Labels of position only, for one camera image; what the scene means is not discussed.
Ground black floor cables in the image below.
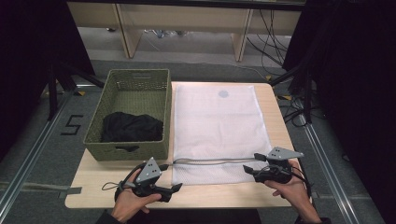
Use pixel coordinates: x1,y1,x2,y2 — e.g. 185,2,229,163
277,95,313,129

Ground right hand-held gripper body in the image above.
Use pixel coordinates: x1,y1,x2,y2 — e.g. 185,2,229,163
253,147,304,185

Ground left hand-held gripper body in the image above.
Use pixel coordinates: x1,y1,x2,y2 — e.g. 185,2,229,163
114,157,163,202

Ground white mesh laundry bag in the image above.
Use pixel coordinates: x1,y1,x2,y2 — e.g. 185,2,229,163
171,83,274,187

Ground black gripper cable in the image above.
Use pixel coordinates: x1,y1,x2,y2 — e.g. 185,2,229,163
290,167,313,201

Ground black metal stand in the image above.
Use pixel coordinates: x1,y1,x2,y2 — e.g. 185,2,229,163
268,61,316,125
46,61,106,121

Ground black cloth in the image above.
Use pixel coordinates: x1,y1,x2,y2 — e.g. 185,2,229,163
101,111,164,153

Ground hanging black cables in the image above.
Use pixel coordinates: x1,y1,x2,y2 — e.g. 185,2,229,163
246,8,291,68

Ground light wooden desk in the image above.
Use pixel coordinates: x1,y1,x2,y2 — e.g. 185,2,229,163
66,0,308,63

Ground person's left hand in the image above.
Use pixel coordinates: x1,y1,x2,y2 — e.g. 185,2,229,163
110,169,163,224

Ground person's right hand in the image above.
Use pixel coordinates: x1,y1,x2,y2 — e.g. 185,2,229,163
264,160,322,222

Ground clear plastic clutter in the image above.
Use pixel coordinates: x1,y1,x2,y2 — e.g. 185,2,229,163
143,28,189,39

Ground black curtain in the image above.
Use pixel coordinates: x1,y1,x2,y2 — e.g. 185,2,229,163
282,0,396,224
0,0,95,160

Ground metal floor rail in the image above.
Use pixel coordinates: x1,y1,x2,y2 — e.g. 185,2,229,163
298,113,362,224
0,90,75,214

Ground grey tape strip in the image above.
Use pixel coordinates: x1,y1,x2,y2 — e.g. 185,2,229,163
0,181,83,196

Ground thin black cord loop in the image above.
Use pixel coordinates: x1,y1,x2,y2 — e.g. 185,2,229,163
101,181,126,191

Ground green woven basket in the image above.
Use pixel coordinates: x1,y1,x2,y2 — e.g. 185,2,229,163
83,68,173,162

